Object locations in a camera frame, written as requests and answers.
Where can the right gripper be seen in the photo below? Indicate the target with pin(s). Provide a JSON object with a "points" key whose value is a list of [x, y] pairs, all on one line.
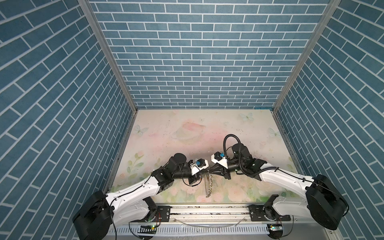
{"points": [[223, 171]]}

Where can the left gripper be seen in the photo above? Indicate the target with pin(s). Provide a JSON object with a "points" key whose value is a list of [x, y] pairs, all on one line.
{"points": [[195, 177]]}

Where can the large keyring with chain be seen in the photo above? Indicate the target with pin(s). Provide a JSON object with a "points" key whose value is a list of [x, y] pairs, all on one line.
{"points": [[208, 184]]}

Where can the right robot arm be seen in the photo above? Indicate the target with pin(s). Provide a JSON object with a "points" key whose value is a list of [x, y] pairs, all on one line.
{"points": [[317, 198]]}

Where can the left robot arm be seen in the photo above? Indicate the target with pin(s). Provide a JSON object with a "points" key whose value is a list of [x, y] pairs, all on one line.
{"points": [[100, 210]]}

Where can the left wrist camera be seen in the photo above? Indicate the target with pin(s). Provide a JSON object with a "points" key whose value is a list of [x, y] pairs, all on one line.
{"points": [[198, 166]]}

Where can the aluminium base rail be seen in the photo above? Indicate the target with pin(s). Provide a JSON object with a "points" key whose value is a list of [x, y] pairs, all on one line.
{"points": [[209, 212]]}

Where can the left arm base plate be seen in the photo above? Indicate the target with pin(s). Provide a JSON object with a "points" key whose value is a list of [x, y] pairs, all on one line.
{"points": [[161, 214]]}

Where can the white cable duct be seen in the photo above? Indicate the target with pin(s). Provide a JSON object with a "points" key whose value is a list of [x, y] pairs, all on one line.
{"points": [[184, 230]]}

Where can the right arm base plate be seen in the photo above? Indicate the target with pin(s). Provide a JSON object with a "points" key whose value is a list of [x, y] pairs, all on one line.
{"points": [[259, 213]]}

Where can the left corner aluminium post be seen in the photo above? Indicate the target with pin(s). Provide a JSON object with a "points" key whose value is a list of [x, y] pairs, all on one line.
{"points": [[94, 24]]}

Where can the corner aluminium post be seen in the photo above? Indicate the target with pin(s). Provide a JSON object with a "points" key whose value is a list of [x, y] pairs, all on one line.
{"points": [[94, 24], [318, 30]]}

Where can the right corner aluminium post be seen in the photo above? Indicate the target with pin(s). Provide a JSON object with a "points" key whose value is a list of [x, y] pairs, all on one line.
{"points": [[318, 30]]}

